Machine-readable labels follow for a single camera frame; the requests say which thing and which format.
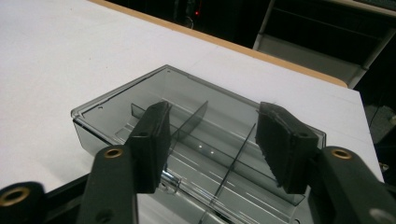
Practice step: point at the white metal frame desk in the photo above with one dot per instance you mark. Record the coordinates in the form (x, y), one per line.
(311, 59)

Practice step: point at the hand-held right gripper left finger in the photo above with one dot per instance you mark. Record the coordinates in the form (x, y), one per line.
(146, 149)

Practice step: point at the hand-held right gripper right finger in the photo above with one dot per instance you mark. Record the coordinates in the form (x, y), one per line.
(286, 143)

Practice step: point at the black device with red light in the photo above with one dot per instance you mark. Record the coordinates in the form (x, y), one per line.
(196, 13)

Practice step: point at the clear grey plastic compartment box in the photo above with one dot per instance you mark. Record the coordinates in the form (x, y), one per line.
(202, 87)

